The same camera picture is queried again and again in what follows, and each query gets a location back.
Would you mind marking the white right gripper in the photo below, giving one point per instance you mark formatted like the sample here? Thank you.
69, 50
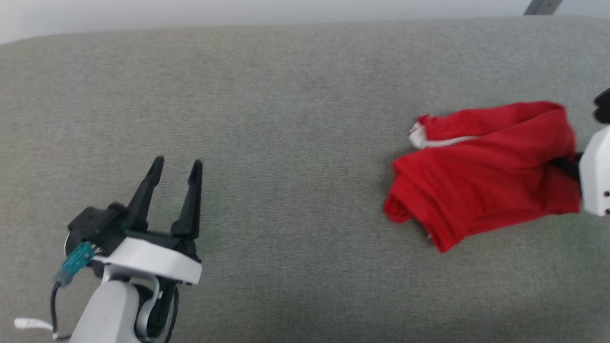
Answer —
598, 176

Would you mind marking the grey metal post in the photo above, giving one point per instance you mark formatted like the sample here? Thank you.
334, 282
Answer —
543, 6

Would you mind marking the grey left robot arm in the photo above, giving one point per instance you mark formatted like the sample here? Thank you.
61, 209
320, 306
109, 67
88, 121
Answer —
105, 314

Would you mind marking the grey fabric sofa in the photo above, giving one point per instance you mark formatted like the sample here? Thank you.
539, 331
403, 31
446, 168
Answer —
286, 119

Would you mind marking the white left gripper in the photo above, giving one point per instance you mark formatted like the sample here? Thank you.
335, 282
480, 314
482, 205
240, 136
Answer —
152, 262

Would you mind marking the red garment with white sleeves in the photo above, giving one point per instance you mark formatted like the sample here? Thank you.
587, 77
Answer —
486, 176

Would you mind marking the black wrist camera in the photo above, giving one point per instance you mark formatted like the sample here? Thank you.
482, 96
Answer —
603, 107
95, 224

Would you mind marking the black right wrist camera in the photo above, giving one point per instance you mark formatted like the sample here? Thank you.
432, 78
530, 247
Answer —
603, 107

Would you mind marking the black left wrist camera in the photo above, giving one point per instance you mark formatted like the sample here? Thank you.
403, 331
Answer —
95, 224

